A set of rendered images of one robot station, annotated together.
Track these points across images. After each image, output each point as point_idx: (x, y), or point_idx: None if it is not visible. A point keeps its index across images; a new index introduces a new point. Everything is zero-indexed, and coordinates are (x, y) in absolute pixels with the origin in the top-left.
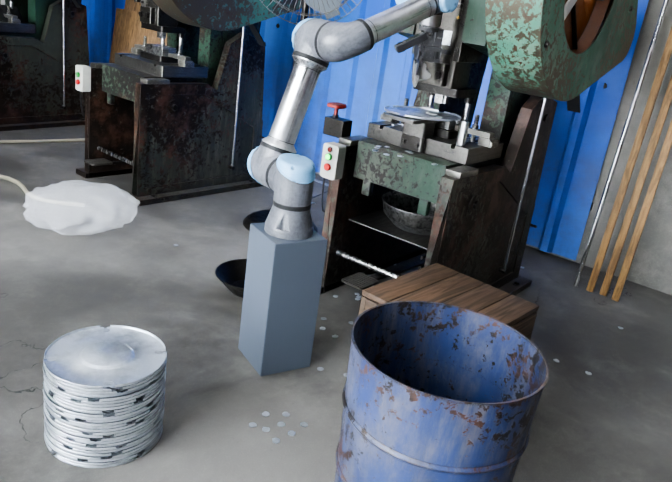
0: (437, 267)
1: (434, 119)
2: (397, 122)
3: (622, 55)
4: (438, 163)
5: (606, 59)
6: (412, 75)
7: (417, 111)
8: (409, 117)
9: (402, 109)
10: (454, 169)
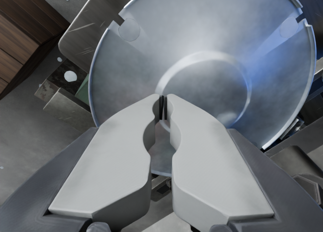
0: (23, 42)
1: (92, 112)
2: (321, 51)
3: None
4: (85, 85)
5: None
6: (184, 112)
7: (209, 89)
8: (102, 42)
9: (263, 51)
10: (63, 105)
